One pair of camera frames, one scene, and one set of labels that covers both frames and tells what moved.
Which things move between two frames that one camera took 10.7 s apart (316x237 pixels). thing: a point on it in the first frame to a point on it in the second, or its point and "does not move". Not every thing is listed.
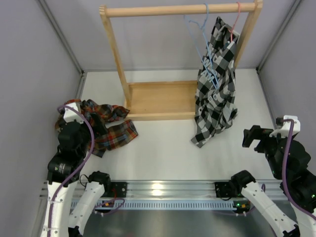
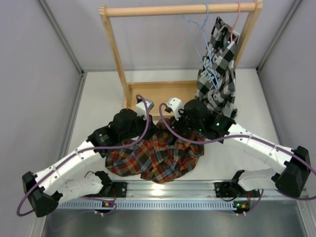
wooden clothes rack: x=170 y=99 does not move
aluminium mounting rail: x=173 y=195 does not move
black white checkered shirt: x=216 y=101 does not move
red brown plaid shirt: x=104 y=136 to x=162 y=156
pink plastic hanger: x=239 y=13 does not move
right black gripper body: x=267 y=144 to x=184 y=124
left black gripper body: x=98 y=129 to x=138 y=128
